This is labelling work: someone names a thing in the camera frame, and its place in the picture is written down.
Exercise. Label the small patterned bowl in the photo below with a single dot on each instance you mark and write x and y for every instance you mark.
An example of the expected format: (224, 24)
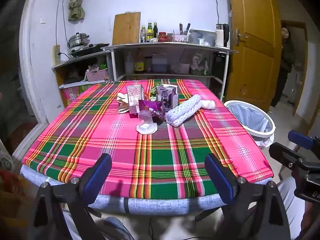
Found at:
(153, 40)

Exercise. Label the pink knife holder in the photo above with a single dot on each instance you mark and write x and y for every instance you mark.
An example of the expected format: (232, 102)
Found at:
(180, 38)

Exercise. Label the steel pot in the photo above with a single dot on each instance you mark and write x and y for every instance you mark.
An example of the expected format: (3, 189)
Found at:
(78, 40)

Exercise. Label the person's left leg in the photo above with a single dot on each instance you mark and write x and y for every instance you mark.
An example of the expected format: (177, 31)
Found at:
(117, 228)

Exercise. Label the green wrapper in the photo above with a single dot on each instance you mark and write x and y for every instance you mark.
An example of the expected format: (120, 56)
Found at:
(152, 90)

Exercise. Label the red bag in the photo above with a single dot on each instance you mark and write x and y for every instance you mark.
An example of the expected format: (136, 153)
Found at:
(10, 182)

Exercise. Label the purple snack packet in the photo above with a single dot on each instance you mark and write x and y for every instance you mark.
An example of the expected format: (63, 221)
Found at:
(153, 110)

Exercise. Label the metal shelf unit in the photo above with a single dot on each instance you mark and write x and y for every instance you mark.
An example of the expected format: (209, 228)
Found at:
(162, 45)

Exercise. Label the dark jar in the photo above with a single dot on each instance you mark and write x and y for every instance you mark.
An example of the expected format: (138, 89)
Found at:
(148, 64)

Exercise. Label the white paper bag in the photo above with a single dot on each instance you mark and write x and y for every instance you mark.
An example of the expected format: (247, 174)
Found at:
(122, 103)

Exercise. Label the yellow power strip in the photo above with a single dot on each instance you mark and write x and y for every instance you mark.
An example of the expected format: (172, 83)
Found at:
(57, 54)

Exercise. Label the person's leg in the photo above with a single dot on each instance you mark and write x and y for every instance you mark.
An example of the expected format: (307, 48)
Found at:
(287, 200)
(117, 228)

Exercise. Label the green cardboard box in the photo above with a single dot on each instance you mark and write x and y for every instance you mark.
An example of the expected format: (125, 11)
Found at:
(85, 88)

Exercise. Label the wooden door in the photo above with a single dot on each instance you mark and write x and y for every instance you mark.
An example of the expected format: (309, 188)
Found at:
(252, 67)

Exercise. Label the white round trash bin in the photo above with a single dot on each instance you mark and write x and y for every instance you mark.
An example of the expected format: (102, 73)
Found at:
(260, 133)

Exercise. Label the red jar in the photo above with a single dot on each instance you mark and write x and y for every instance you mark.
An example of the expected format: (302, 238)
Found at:
(162, 37)

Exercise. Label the white plastic bag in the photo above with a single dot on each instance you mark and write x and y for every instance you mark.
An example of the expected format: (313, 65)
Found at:
(200, 63)

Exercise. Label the dark sauce bottle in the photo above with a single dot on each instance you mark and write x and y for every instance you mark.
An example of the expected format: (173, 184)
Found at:
(155, 30)

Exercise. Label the hanging green cloth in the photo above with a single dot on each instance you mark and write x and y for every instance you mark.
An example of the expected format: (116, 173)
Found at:
(75, 5)

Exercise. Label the clear plastic storage container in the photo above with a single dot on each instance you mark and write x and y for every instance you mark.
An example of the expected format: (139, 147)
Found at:
(203, 34)

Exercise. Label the small glass jar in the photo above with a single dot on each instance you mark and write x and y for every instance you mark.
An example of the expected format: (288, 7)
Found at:
(170, 37)

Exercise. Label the person's right leg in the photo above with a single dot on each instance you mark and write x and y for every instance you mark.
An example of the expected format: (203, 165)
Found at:
(287, 200)

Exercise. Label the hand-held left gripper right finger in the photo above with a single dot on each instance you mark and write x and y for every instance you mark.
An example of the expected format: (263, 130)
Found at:
(220, 177)

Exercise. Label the pink tub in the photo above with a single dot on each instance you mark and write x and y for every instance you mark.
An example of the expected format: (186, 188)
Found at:
(183, 68)

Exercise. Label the clear plastic cup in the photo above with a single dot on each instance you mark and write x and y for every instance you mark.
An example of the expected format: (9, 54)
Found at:
(147, 121)

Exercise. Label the clear glass bottle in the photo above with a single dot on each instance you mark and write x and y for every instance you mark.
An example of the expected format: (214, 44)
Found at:
(143, 34)

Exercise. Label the pale pink foam net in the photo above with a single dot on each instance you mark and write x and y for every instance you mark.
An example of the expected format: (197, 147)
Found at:
(208, 104)

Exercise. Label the white plastic bottle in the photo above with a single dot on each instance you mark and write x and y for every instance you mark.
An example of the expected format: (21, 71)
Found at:
(128, 62)

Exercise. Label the black table leg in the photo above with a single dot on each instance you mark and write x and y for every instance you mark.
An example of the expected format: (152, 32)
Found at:
(207, 213)

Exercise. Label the bamboo cutting board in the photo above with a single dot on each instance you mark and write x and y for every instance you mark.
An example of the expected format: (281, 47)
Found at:
(126, 28)

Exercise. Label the low side shelf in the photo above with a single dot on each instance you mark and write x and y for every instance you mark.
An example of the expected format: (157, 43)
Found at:
(75, 60)

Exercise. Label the small white cup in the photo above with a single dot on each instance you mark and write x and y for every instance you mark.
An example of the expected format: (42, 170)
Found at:
(200, 41)

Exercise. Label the green bottle with yellow label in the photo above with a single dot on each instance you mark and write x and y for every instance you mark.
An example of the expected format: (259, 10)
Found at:
(149, 31)

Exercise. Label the purple drink carton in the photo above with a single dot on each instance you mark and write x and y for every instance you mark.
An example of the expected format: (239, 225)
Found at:
(166, 95)

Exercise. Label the cooking oil bottle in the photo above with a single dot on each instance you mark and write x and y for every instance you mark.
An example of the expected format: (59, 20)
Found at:
(139, 64)

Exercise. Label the pink plaid tablecloth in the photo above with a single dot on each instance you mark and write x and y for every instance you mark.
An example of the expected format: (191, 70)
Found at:
(100, 130)

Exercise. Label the blue bin liner bag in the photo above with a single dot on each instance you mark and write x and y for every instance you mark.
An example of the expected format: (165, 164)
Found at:
(246, 116)

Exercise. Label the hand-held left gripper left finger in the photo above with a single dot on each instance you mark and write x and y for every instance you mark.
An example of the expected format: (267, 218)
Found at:
(98, 177)

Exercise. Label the white foam net sleeve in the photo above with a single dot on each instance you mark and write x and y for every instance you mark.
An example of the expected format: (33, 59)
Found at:
(182, 112)

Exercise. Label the white and black kettle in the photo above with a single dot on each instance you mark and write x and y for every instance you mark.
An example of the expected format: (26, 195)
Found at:
(222, 35)

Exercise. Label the black thermos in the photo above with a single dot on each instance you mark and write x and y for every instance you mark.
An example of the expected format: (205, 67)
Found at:
(220, 63)

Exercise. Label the blue plastic jug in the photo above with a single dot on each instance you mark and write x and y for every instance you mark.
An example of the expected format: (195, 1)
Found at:
(158, 63)

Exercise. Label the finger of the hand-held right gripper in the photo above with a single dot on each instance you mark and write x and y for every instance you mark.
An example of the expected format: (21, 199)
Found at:
(285, 155)
(300, 137)

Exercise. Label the pink cardboard box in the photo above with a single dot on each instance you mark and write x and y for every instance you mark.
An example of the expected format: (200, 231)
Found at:
(71, 95)

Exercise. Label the pink basket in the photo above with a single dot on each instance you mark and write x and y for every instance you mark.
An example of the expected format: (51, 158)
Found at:
(96, 75)

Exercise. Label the person's right forearm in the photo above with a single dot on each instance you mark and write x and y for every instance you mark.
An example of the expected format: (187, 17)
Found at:
(310, 221)

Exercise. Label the white wall switch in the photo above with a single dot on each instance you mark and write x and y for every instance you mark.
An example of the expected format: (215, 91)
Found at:
(43, 21)

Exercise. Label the pink drink carton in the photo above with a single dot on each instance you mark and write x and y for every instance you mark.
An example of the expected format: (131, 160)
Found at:
(134, 97)

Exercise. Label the black cooktop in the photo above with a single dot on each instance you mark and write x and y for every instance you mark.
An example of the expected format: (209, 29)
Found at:
(85, 51)

